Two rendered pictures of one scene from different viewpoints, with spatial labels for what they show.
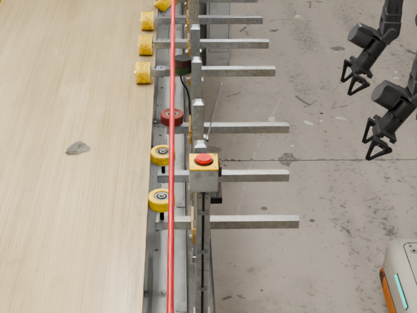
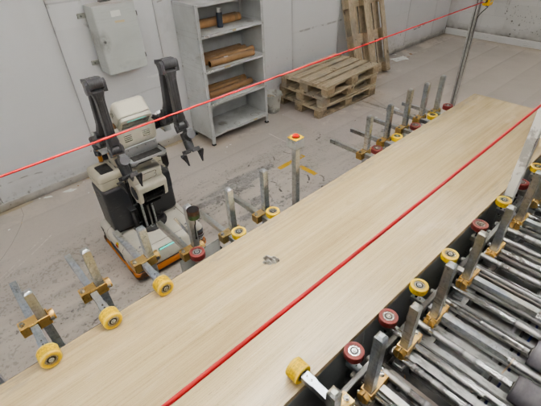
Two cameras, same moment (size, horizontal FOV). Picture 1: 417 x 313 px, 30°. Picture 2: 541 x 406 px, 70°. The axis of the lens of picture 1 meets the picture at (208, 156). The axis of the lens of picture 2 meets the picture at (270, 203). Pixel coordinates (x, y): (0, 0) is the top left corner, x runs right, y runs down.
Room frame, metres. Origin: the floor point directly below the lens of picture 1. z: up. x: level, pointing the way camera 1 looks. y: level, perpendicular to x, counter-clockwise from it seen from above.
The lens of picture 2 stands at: (2.97, 1.50, 2.29)
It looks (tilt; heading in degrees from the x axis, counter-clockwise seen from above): 37 degrees down; 232
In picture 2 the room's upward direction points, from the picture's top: 3 degrees counter-clockwise
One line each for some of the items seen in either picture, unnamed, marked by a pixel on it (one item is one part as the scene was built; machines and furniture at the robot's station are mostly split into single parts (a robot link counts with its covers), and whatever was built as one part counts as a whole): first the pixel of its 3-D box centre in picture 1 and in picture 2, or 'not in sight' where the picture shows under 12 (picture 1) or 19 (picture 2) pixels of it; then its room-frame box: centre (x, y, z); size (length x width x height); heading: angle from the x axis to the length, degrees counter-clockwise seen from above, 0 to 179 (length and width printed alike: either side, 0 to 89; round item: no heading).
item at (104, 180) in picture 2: not in sight; (134, 185); (2.22, -1.16, 0.59); 0.55 x 0.34 x 0.83; 1
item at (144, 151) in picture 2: not in sight; (145, 159); (2.22, -0.77, 0.99); 0.28 x 0.16 x 0.22; 1
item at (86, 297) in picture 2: (193, 45); (96, 288); (2.87, 0.07, 0.95); 0.14 x 0.06 x 0.05; 3
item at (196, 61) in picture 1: (196, 120); (194, 241); (2.35, 0.04, 0.90); 0.04 x 0.04 x 0.48; 3
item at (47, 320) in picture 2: (192, 21); (38, 321); (3.12, 0.08, 0.95); 0.14 x 0.06 x 0.05; 3
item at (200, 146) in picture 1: (199, 211); (265, 203); (1.85, 0.02, 0.88); 0.04 x 0.04 x 0.48; 3
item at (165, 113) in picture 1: (172, 126); (198, 258); (2.38, 0.13, 0.85); 0.08 x 0.08 x 0.11
